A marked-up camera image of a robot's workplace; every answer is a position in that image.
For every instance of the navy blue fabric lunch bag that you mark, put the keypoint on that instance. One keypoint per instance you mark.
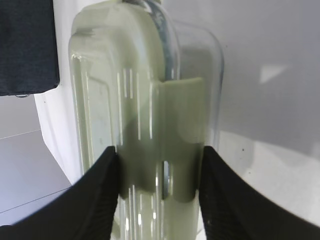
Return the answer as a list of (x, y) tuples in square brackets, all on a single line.
[(28, 47)]

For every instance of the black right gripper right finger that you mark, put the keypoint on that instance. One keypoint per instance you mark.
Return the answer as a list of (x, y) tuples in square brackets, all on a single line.
[(232, 210)]

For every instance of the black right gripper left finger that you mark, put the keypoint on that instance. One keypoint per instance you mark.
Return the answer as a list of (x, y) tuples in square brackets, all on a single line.
[(83, 212)]

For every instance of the glass container with green lid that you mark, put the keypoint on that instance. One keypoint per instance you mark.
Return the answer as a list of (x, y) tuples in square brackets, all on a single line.
[(148, 85)]

